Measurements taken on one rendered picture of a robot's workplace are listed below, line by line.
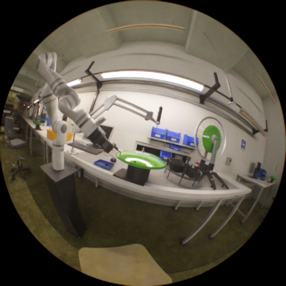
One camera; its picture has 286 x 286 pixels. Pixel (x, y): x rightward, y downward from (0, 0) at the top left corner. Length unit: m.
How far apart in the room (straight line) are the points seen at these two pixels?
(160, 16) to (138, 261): 3.67
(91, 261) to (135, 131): 1.56
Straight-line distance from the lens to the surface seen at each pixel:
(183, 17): 3.10
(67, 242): 1.29
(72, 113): 0.37
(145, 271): 0.58
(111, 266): 0.56
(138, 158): 0.42
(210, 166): 0.98
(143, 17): 3.20
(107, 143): 0.38
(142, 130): 1.44
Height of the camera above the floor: 1.18
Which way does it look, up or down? 3 degrees down
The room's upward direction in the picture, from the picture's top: 13 degrees clockwise
